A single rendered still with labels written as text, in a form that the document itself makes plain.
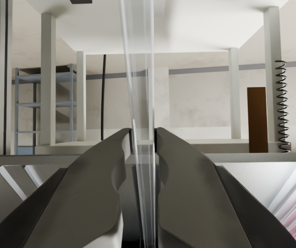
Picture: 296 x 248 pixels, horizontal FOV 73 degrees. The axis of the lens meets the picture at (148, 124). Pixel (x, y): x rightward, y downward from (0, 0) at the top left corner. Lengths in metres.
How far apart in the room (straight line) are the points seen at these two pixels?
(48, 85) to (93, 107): 2.76
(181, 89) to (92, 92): 1.44
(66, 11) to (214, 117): 2.68
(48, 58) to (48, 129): 0.20
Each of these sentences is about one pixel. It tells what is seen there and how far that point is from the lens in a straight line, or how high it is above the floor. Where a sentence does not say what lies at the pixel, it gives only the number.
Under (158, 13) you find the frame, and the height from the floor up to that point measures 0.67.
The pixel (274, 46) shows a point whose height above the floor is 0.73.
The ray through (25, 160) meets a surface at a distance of 0.20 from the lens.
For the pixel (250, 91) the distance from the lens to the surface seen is 0.61.
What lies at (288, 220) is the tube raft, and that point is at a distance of 0.26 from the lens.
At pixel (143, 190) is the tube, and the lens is 0.17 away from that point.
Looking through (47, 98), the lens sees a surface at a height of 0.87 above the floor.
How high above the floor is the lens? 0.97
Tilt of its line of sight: 2 degrees down
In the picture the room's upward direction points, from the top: 179 degrees clockwise
